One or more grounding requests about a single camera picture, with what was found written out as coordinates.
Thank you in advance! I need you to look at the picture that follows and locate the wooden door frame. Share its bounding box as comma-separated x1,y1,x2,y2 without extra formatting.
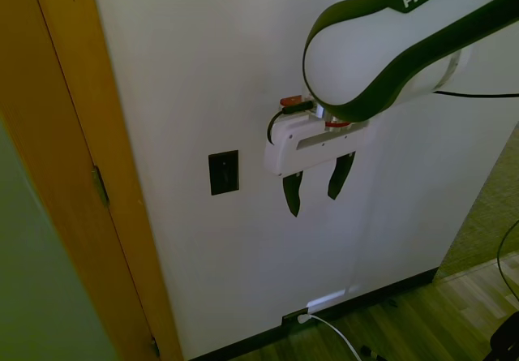
0,0,184,361

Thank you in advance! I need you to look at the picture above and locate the thin black cable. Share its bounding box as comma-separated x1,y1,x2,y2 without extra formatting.
495,219,519,302

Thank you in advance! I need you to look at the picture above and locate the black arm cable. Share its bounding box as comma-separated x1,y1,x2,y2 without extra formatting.
431,89,519,98

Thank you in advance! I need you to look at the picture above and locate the black baseboard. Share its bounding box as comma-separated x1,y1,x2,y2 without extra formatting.
187,266,440,361

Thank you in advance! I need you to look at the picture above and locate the wrist camera with orange mount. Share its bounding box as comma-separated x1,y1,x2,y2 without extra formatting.
279,94,321,117

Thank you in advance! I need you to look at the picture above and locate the pale green door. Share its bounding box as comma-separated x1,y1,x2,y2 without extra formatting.
0,109,122,361

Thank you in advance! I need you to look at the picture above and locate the black stand base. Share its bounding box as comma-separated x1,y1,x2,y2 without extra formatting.
488,312,519,361

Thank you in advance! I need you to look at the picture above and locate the black wall light switch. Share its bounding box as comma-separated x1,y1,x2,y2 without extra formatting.
208,149,240,196

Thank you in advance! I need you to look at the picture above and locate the short black camera cable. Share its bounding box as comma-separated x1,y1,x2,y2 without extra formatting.
265,110,287,147

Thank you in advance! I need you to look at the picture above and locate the brass door hinge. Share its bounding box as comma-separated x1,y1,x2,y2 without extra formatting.
91,165,111,208

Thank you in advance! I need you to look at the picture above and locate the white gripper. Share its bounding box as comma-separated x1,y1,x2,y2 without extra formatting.
263,116,371,218

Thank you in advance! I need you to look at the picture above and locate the white power cable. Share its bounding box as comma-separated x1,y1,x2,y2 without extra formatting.
297,312,362,361

